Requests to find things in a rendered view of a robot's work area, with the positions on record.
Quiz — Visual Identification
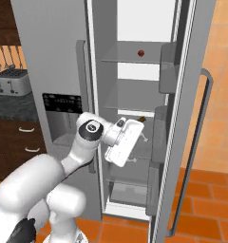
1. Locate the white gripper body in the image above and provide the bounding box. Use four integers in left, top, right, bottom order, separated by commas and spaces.
104, 117, 145, 168

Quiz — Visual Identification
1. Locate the glass fridge shelf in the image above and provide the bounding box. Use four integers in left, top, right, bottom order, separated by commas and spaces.
103, 78, 162, 113
104, 167, 151, 185
100, 40, 165, 65

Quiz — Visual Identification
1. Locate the clear fridge drawer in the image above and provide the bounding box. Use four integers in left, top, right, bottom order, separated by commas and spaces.
109, 181, 149, 207

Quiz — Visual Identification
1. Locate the grey open fridge door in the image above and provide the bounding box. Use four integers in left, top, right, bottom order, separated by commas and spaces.
146, 0, 219, 243

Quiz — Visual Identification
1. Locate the grey fridge body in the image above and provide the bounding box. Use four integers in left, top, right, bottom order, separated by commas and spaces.
85, 0, 197, 222

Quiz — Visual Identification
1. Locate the grey fridge door with dispenser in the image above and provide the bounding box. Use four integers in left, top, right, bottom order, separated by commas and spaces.
9, 0, 104, 221

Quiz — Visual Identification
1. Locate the grey door bin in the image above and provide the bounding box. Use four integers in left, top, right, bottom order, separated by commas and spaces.
159, 42, 181, 95
145, 163, 162, 217
151, 105, 170, 164

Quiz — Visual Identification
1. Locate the dark wood drawer cabinet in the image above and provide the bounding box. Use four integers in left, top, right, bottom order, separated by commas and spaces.
0, 119, 48, 182

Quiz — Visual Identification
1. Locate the silver toaster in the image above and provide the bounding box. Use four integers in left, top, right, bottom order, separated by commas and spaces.
0, 68, 32, 98

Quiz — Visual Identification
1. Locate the metal hanging utensil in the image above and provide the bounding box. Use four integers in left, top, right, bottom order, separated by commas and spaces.
7, 46, 17, 70
0, 46, 10, 70
16, 46, 26, 70

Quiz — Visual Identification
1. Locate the grey open door handle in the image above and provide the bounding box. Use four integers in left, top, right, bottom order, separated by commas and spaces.
167, 67, 215, 238

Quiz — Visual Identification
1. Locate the grey closed door handle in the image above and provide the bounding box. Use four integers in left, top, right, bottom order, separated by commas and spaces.
75, 39, 97, 174

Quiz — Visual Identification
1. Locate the white drawer handle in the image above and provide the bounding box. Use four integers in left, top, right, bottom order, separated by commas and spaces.
24, 145, 42, 154
18, 125, 36, 133

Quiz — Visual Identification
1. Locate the dark wood wall cupboard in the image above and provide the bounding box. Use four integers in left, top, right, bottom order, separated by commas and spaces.
0, 0, 23, 47

